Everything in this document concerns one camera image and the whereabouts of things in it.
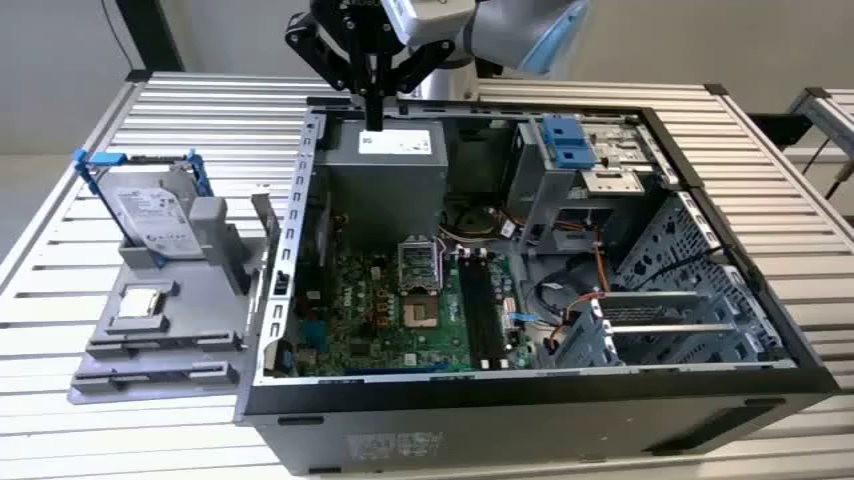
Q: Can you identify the silver CPU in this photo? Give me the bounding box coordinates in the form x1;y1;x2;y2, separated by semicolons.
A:
116;287;166;319

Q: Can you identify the green Dell motherboard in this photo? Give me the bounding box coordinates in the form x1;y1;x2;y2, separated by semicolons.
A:
293;249;535;376

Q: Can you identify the perforated metal disk bay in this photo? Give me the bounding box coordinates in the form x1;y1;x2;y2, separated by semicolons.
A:
553;192;796;369

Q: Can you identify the grey plastic parts rack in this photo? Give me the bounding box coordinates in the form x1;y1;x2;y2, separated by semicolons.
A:
66;192;269;406

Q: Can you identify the black metal post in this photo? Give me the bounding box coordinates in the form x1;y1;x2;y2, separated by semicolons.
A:
114;0;186;72

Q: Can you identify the graphics card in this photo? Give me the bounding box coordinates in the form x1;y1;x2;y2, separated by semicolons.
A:
250;192;286;266

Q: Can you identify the orange power wire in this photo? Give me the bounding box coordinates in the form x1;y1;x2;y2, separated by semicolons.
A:
543;239;613;356

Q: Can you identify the grey power supply unit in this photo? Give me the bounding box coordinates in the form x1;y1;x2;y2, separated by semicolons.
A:
313;119;449;241

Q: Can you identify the wire locking lever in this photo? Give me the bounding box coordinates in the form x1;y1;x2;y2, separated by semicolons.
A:
434;234;450;294

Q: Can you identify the CPU socket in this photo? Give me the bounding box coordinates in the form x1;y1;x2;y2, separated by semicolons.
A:
398;292;446;331

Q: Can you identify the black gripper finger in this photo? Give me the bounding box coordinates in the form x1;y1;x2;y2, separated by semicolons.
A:
286;13;377;131
374;29;457;131

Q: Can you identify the hard disk in blue carrier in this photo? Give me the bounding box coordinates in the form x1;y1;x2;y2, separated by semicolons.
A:
71;146;217;269

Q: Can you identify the aluminium frame side table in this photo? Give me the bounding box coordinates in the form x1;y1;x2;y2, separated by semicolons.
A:
784;87;854;166

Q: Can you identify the grey metal drive cage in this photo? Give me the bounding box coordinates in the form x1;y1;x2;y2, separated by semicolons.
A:
506;112;669;256

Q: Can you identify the blue expansion slot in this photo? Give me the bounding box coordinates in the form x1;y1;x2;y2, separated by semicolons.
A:
343;362;450;376

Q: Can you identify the teal board connector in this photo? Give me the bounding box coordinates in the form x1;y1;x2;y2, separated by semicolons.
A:
298;322;330;351

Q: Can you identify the blue plastic drive latch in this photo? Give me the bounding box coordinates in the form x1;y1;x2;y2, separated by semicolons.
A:
543;115;593;169

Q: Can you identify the yellow white black wire bundle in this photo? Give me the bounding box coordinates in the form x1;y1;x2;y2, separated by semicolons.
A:
439;199;522;246

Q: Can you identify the metal socket cover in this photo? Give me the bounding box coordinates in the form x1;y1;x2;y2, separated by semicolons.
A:
397;233;447;292

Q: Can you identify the black open PC case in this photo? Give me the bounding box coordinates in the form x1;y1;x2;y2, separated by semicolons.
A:
233;94;842;476

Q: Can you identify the black table bracket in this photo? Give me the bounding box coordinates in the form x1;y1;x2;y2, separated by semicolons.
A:
746;113;813;147

